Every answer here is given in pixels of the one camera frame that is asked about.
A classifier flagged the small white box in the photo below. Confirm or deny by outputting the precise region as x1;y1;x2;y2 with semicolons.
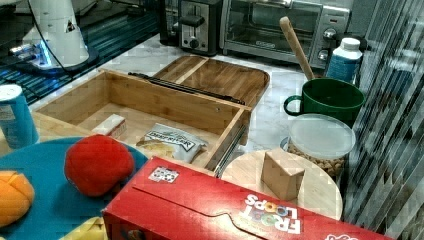
93;114;126;138

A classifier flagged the jar with wooden lid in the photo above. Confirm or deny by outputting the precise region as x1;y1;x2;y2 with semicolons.
221;148;343;220

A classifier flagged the red Froot Loops box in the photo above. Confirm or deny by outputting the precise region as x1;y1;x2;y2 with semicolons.
103;157;392;240

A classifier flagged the wooden spoon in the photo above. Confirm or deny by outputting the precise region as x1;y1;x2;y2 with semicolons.
279;17;314;80

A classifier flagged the red plush apple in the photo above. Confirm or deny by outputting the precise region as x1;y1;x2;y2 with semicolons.
64;135;135;197

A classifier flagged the orange plush fruit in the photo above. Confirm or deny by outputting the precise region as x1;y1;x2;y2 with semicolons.
0;171;35;227

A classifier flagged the blue plate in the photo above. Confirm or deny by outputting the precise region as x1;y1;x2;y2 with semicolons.
0;136;149;240

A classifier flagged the wooden drawer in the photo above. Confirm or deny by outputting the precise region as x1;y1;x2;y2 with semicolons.
35;70;254;171

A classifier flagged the white chips bag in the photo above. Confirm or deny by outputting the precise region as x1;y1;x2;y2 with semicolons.
136;123;208;163

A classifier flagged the blue salt canister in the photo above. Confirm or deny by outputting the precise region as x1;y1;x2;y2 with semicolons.
0;84;39;149

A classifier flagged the silver toaster oven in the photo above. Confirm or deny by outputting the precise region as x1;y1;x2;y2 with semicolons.
220;0;351;69

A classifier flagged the black silver toaster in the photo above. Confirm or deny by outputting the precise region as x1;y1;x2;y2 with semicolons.
158;0;222;56

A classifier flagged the blue bottle white cap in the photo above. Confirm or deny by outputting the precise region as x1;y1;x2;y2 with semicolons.
326;37;362;83

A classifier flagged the wooden cutting board tray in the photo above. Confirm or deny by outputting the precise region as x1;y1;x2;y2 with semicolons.
155;55;270;108

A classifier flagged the green mug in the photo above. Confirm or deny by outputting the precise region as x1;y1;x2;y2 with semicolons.
283;78;365;127

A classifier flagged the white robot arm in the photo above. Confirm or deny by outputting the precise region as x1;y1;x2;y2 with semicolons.
1;0;98;75

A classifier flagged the clear jar of nuts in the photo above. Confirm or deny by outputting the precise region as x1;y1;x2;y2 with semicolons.
280;114;356;178

